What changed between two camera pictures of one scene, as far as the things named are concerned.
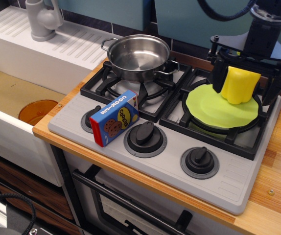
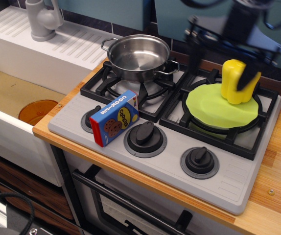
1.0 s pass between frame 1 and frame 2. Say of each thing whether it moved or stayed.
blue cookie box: stayed
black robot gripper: moved
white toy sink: stayed
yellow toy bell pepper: stayed
